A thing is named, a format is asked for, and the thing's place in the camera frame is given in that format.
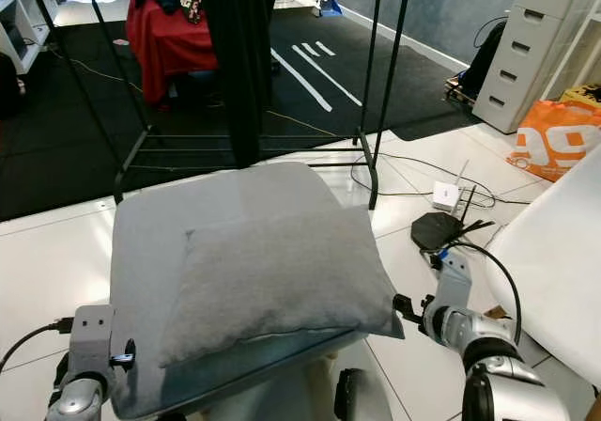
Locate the grey pillow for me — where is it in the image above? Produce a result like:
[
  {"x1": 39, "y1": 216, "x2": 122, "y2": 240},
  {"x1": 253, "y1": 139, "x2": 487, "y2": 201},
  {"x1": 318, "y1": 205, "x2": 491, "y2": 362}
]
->
[{"x1": 157, "y1": 204, "x2": 406, "y2": 370}]

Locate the black router with antennas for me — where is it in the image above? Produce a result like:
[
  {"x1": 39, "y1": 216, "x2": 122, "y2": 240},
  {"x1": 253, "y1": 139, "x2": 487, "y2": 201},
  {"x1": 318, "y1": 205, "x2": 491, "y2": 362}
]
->
[{"x1": 409, "y1": 188, "x2": 496, "y2": 255}]

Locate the small white router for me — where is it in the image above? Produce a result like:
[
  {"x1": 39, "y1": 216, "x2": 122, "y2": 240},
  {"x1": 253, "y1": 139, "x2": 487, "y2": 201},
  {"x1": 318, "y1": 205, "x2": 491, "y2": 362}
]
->
[{"x1": 431, "y1": 160, "x2": 471, "y2": 211}]

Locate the black metal clothes rack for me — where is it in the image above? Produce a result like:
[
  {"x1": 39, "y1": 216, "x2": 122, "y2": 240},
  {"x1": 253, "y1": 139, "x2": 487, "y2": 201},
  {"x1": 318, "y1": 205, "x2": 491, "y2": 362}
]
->
[{"x1": 23, "y1": 0, "x2": 420, "y2": 211}]

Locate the black floor mat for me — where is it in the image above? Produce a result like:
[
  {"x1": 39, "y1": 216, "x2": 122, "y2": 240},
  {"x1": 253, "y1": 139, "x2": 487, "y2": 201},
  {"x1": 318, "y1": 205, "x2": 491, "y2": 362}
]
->
[{"x1": 0, "y1": 6, "x2": 454, "y2": 221}]

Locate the orange shopping bag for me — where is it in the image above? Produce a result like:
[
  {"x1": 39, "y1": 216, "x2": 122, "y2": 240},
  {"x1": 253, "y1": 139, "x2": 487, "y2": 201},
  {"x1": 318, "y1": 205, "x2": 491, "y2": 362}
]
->
[{"x1": 504, "y1": 99, "x2": 601, "y2": 183}]

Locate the yellow and black bag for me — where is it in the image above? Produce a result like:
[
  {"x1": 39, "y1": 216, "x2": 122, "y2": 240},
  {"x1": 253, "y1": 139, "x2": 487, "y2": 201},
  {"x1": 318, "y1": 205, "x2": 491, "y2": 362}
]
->
[{"x1": 560, "y1": 84, "x2": 601, "y2": 108}]

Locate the white drawer cabinet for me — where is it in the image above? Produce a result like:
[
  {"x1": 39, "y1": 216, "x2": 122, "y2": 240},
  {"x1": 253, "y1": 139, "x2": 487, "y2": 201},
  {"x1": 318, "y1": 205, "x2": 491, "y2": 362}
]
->
[{"x1": 471, "y1": 0, "x2": 601, "y2": 136}]

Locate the black hanging garment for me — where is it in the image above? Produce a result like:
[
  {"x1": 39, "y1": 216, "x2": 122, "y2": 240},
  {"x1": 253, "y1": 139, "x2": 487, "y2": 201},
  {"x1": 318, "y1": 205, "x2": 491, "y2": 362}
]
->
[{"x1": 201, "y1": 0, "x2": 276, "y2": 169}]

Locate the blue dustpan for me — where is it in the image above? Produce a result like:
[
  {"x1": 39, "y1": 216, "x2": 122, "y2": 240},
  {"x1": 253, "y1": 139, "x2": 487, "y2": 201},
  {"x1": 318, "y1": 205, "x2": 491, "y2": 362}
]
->
[{"x1": 314, "y1": 0, "x2": 345, "y2": 19}]

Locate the red cloth covered table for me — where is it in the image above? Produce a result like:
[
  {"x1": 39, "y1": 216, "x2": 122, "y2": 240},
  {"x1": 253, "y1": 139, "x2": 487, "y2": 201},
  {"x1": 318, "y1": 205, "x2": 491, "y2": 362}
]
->
[{"x1": 124, "y1": 0, "x2": 223, "y2": 109}]

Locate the white shelf unit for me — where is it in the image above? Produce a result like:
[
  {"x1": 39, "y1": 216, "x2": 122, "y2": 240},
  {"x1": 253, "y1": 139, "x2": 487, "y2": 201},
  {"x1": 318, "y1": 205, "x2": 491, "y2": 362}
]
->
[{"x1": 0, "y1": 0, "x2": 54, "y2": 76}]

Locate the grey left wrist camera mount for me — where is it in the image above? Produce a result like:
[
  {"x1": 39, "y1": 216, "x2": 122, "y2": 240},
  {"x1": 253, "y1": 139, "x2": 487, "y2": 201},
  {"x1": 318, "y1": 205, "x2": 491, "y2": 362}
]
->
[{"x1": 69, "y1": 304, "x2": 116, "y2": 381}]

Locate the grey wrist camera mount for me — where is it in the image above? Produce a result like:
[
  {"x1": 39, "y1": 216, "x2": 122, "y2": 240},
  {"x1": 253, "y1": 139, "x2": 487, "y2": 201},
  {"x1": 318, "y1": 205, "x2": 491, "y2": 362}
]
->
[
  {"x1": 69, "y1": 304, "x2": 116, "y2": 381},
  {"x1": 431, "y1": 250, "x2": 476, "y2": 310}
]

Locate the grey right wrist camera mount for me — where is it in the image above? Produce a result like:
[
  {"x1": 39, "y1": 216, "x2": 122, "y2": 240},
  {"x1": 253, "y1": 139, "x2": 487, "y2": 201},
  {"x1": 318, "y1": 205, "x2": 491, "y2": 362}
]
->
[{"x1": 431, "y1": 250, "x2": 476, "y2": 310}]

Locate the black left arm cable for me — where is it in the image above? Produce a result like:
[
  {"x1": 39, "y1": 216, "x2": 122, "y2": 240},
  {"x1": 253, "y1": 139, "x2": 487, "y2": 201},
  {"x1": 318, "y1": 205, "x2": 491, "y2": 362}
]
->
[{"x1": 0, "y1": 317, "x2": 76, "y2": 372}]

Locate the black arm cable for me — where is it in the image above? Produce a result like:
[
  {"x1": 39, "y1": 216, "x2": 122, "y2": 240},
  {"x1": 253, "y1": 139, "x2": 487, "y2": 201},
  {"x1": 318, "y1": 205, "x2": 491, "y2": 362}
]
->
[
  {"x1": 444, "y1": 241, "x2": 525, "y2": 349},
  {"x1": 0, "y1": 317, "x2": 76, "y2": 372}
]

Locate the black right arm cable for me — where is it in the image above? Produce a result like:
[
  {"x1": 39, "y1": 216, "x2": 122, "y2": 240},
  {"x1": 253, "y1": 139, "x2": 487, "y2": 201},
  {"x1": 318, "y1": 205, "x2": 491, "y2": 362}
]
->
[{"x1": 444, "y1": 241, "x2": 525, "y2": 349}]

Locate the thin floor cable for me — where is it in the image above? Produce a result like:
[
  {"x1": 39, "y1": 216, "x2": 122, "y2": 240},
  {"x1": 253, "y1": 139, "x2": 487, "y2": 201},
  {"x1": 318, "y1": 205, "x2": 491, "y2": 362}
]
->
[{"x1": 349, "y1": 150, "x2": 532, "y2": 206}]

